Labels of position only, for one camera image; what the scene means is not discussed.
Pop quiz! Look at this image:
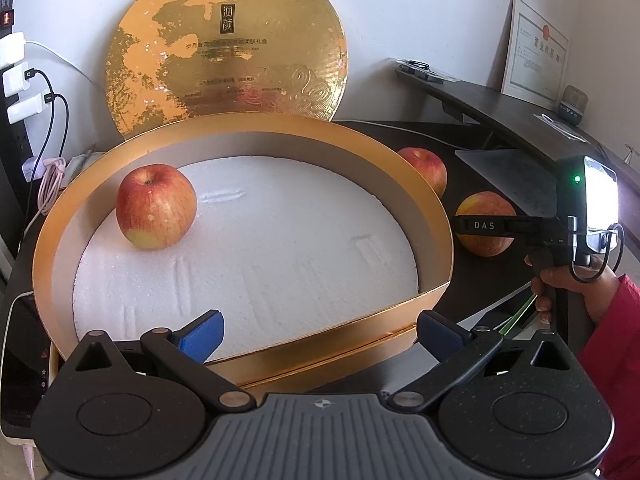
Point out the dark desktop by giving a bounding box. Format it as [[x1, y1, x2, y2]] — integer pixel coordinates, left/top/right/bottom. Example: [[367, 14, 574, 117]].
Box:
[[15, 120, 576, 391]]

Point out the green folder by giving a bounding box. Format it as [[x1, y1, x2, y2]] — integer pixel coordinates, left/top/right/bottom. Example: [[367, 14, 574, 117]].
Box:
[[500, 294, 537, 336]]

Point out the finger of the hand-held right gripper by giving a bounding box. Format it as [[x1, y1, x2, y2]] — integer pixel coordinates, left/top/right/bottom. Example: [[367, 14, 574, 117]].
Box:
[[451, 215, 536, 249]]

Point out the dark wooden raised shelf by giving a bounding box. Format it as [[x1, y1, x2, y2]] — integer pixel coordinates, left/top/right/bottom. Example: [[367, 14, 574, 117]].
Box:
[[395, 67, 640, 191]]

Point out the white foam insert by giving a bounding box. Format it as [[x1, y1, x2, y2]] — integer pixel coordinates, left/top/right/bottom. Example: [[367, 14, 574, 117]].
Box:
[[74, 155, 420, 361]]

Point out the white desk cable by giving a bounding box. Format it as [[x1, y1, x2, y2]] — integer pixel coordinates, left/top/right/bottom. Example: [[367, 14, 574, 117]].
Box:
[[380, 122, 471, 151]]

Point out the white charger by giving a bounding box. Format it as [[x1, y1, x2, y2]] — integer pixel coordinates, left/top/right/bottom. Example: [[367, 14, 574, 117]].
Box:
[[0, 32, 26, 71], [7, 92, 53, 123], [2, 62, 38, 96]]

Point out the small tray with black object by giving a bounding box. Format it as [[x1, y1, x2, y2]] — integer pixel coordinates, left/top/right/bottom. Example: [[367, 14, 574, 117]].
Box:
[[397, 58, 458, 83]]

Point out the black charger cable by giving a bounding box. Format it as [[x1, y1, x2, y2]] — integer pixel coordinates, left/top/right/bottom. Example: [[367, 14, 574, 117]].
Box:
[[22, 92, 71, 233], [27, 67, 55, 98]]

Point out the red apple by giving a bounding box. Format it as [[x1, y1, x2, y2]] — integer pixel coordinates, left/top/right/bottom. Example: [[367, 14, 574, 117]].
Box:
[[397, 147, 447, 198], [455, 191, 518, 257], [116, 164, 198, 251]]

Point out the white-edged tablet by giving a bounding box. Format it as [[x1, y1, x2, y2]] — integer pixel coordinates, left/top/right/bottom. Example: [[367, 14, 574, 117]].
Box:
[[0, 292, 53, 448]]

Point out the framed certificate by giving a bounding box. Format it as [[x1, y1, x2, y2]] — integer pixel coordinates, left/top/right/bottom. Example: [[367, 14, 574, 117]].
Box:
[[501, 0, 571, 108]]

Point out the person's right hand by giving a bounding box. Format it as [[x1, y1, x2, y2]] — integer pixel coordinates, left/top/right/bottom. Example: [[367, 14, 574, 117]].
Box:
[[530, 264, 621, 325]]

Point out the small grey device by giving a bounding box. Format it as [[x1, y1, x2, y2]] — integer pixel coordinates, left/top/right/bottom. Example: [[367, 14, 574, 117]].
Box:
[[556, 85, 587, 126]]

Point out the round gold box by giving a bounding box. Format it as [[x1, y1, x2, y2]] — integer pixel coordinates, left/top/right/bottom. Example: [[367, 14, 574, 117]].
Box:
[[32, 115, 456, 391]]

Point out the person's right forearm red sleeve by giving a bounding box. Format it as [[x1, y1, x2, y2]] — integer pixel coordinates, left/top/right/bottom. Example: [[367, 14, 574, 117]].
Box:
[[575, 274, 640, 480]]

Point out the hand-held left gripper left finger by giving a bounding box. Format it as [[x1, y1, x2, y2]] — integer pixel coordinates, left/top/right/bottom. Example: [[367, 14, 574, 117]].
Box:
[[59, 310, 256, 413]]

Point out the pale pink plug with cable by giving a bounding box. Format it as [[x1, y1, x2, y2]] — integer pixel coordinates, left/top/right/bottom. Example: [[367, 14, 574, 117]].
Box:
[[22, 156, 68, 218]]

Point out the black power strip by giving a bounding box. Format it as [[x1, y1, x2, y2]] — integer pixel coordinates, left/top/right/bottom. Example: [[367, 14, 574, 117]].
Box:
[[0, 0, 32, 186]]

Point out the white charger cable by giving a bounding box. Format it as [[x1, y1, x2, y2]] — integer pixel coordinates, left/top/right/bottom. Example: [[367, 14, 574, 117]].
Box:
[[24, 40, 98, 88]]

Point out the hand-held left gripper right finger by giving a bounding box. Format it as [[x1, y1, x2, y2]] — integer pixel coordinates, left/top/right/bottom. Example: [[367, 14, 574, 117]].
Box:
[[387, 310, 583, 413]]

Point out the round gold box lid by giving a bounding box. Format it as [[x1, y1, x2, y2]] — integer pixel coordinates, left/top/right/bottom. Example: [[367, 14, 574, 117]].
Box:
[[104, 0, 348, 141]]

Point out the plastic bag with white cable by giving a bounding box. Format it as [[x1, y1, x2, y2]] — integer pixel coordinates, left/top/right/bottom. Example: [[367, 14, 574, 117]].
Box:
[[534, 112, 588, 143]]

